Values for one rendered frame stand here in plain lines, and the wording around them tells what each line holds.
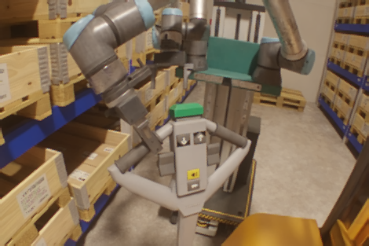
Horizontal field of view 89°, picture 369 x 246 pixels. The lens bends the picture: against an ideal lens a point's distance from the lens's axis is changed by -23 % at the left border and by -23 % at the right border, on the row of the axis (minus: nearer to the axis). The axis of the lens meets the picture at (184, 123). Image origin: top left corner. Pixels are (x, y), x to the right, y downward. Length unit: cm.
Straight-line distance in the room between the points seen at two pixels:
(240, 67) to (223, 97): 28
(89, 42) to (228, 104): 134
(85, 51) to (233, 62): 117
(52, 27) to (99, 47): 75
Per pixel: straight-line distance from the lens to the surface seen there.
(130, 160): 58
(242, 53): 154
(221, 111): 175
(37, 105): 118
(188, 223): 76
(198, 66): 145
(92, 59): 52
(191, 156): 63
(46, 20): 128
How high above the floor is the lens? 165
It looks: 25 degrees down
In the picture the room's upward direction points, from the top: 5 degrees clockwise
